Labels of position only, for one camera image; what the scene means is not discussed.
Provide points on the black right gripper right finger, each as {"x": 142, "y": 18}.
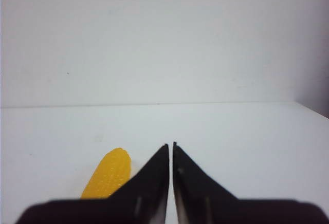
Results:
{"x": 200, "y": 199}

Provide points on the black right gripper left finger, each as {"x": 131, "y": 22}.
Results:
{"x": 143, "y": 199}

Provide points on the yellow toy corn cob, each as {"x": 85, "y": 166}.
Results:
{"x": 112, "y": 172}

